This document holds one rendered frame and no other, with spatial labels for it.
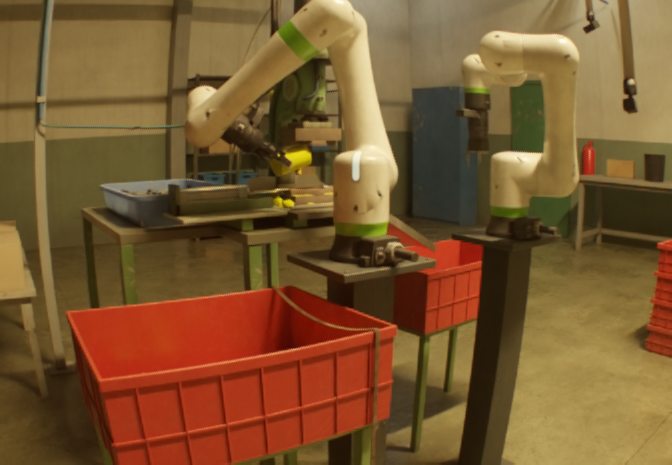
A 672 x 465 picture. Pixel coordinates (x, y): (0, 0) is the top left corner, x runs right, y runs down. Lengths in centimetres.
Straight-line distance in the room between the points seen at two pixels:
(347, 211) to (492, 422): 94
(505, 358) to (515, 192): 53
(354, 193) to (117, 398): 73
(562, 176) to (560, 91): 28
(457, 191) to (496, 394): 625
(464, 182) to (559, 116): 646
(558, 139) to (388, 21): 767
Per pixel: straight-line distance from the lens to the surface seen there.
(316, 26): 134
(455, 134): 791
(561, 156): 161
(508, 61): 145
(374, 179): 129
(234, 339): 139
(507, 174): 166
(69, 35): 686
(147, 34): 708
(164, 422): 95
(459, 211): 792
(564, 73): 146
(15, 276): 258
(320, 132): 173
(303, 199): 171
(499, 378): 181
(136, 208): 166
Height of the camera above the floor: 120
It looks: 7 degrees down
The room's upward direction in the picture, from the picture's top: straight up
